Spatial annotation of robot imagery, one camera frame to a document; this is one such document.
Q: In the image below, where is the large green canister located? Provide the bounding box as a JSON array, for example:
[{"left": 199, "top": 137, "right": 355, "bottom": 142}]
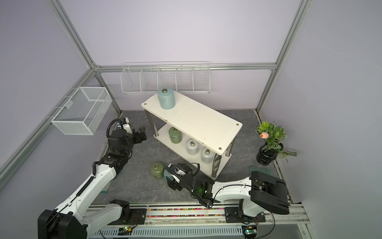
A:
[{"left": 150, "top": 162, "right": 164, "bottom": 179}]

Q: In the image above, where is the light blue canister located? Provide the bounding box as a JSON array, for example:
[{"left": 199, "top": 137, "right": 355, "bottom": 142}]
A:
[
  {"left": 157, "top": 87, "right": 176, "bottom": 110},
  {"left": 163, "top": 169, "right": 174, "bottom": 181}
]

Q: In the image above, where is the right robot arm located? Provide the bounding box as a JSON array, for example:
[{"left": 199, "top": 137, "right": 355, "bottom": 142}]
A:
[{"left": 164, "top": 163, "right": 289, "bottom": 218}]

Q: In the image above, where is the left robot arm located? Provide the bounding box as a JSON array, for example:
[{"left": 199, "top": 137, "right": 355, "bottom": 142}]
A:
[{"left": 37, "top": 126, "right": 147, "bottom": 239}]

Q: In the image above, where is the white two-tier shelf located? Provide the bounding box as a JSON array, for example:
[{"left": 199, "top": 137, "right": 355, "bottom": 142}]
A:
[{"left": 141, "top": 92, "right": 243, "bottom": 180}]

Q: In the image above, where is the grey canister left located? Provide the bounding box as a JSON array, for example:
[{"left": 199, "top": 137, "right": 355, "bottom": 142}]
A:
[{"left": 186, "top": 139, "right": 200, "bottom": 155}]

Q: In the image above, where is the grey canister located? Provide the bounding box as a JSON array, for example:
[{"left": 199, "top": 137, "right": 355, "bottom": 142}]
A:
[
  {"left": 201, "top": 147, "right": 215, "bottom": 164},
  {"left": 186, "top": 139, "right": 200, "bottom": 155}
]

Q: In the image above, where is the small green canister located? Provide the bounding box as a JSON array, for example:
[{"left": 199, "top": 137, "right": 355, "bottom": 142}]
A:
[{"left": 169, "top": 127, "right": 183, "bottom": 144}]

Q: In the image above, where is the grey canister right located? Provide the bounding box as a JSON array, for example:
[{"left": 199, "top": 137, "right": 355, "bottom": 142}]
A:
[{"left": 201, "top": 147, "right": 215, "bottom": 164}]

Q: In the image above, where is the white mesh basket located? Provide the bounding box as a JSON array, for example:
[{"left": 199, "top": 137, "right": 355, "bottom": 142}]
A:
[{"left": 51, "top": 87, "right": 112, "bottom": 135}]

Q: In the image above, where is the green work glove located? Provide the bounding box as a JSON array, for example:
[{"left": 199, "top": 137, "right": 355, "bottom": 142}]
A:
[{"left": 100, "top": 181, "right": 112, "bottom": 194}]

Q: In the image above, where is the green dustpan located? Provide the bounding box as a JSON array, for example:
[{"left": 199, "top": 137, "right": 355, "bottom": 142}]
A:
[{"left": 249, "top": 166, "right": 277, "bottom": 177}]

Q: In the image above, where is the artificial plant in black pot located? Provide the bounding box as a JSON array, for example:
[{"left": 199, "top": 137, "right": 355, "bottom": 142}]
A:
[{"left": 256, "top": 121, "right": 297, "bottom": 166}]

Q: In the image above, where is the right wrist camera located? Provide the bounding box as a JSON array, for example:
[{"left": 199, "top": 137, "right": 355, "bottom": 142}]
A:
[{"left": 171, "top": 167, "right": 186, "bottom": 183}]

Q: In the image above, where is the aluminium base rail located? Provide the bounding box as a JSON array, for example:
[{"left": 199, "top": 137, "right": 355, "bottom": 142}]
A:
[{"left": 92, "top": 201, "right": 316, "bottom": 239}]

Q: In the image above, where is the long white wire basket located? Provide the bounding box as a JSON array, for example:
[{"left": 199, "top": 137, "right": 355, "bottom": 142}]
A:
[{"left": 120, "top": 61, "right": 211, "bottom": 94}]

